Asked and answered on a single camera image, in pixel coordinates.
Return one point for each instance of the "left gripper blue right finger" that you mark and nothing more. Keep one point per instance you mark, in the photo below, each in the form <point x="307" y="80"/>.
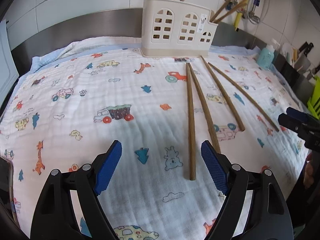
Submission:
<point x="217" y="169"/>

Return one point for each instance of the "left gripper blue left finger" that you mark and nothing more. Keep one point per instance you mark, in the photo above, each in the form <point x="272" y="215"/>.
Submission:
<point x="106" y="166"/>

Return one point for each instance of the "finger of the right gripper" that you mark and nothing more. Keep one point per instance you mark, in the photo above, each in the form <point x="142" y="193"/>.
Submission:
<point x="298" y="112"/>
<point x="285" y="121"/>

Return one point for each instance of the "person right hand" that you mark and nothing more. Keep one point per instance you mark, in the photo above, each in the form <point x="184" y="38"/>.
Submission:
<point x="310" y="170"/>

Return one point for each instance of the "green plastic rack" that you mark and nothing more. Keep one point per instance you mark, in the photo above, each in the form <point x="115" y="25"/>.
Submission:
<point x="314" y="100"/>

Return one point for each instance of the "black utensil caddy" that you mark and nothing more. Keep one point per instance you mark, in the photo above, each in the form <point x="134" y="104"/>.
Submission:
<point x="302" y="88"/>

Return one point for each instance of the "white cartoon print cloth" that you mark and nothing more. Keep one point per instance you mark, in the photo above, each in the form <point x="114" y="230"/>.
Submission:
<point x="68" y="112"/>

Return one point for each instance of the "teal soap pump bottle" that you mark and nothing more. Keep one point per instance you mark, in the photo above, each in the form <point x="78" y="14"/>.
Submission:
<point x="266" y="56"/>

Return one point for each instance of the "right water valve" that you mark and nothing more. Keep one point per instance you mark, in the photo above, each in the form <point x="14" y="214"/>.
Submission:
<point x="254" y="19"/>

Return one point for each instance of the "light blue towel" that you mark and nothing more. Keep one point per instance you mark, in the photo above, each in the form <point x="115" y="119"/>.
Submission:
<point x="31" y="59"/>

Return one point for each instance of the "cream plastic utensil holder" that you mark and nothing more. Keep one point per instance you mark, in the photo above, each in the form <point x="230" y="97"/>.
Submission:
<point x="176" y="29"/>

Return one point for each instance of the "black knife handle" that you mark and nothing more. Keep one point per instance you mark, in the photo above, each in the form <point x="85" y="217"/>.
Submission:
<point x="305" y="48"/>

